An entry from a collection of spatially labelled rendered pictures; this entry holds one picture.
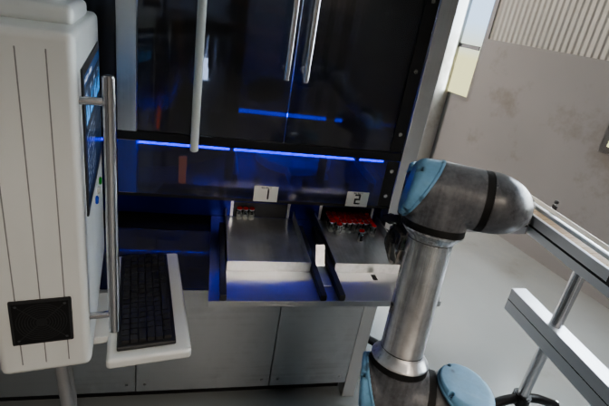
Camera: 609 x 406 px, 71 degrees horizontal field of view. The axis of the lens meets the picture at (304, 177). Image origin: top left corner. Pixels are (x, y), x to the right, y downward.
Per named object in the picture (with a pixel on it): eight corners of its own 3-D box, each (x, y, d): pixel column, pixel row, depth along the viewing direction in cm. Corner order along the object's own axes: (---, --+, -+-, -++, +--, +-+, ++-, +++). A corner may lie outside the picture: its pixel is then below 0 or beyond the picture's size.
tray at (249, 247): (225, 216, 159) (225, 207, 158) (293, 219, 165) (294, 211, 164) (226, 270, 129) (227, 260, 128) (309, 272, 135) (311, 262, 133)
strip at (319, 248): (313, 259, 142) (315, 244, 139) (322, 259, 142) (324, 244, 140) (322, 285, 129) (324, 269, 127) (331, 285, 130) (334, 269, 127)
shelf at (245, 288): (210, 220, 159) (210, 216, 158) (385, 227, 175) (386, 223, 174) (207, 306, 116) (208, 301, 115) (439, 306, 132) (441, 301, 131)
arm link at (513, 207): (568, 182, 72) (486, 188, 120) (501, 169, 74) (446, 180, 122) (554, 249, 72) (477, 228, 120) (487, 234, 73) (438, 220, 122)
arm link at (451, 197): (424, 448, 82) (502, 174, 72) (348, 424, 84) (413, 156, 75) (420, 406, 94) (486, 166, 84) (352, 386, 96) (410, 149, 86)
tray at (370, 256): (313, 220, 167) (314, 212, 166) (374, 223, 173) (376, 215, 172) (333, 272, 137) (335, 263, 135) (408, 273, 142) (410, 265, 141)
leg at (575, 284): (504, 396, 204) (565, 261, 175) (520, 395, 206) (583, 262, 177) (516, 412, 196) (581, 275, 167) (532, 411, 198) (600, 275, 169)
